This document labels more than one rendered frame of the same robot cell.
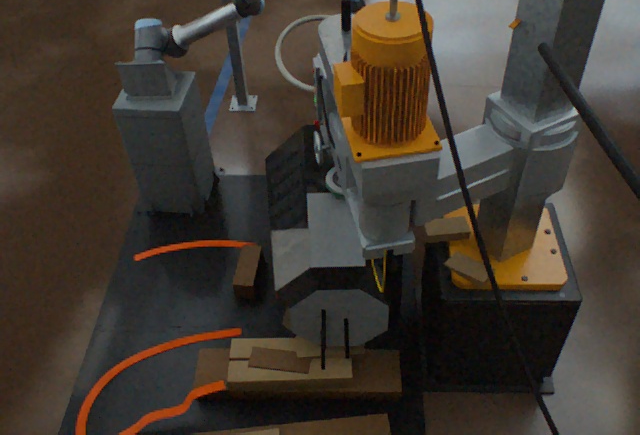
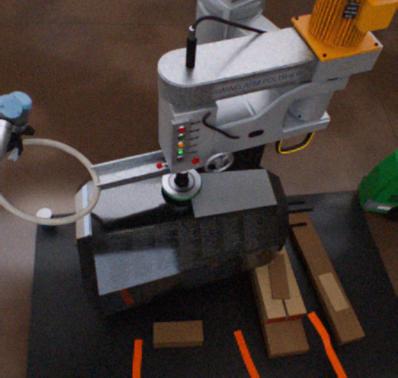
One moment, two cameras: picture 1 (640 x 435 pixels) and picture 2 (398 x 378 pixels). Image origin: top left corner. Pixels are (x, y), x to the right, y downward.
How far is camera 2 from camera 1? 2.92 m
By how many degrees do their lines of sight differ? 63
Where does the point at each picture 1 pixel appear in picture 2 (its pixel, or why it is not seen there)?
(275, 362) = (282, 277)
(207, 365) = (285, 342)
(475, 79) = not seen: outside the picture
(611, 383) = not seen: hidden behind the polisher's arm
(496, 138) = (254, 20)
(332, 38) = (209, 74)
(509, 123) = (254, 4)
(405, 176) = not seen: hidden behind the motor
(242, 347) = (274, 307)
